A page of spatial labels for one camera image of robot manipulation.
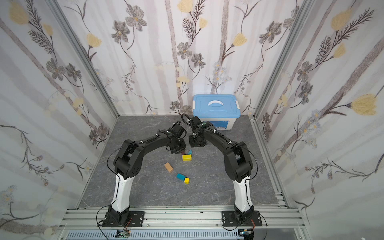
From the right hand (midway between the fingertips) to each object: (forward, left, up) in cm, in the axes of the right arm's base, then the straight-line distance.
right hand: (197, 140), depth 93 cm
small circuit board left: (-49, +35, -8) cm, 61 cm away
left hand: (-2, +6, -8) cm, 10 cm away
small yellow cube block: (-23, +5, -8) cm, 25 cm away
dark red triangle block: (-5, +9, -8) cm, 13 cm away
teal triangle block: (-4, +4, -9) cm, 11 cm away
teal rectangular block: (-21, +9, -9) cm, 24 cm away
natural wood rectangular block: (-15, +17, -8) cm, 25 cm away
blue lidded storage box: (+22, -17, +4) cm, 28 cm away
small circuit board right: (-47, -26, -8) cm, 55 cm away
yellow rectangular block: (-8, +6, -9) cm, 14 cm away
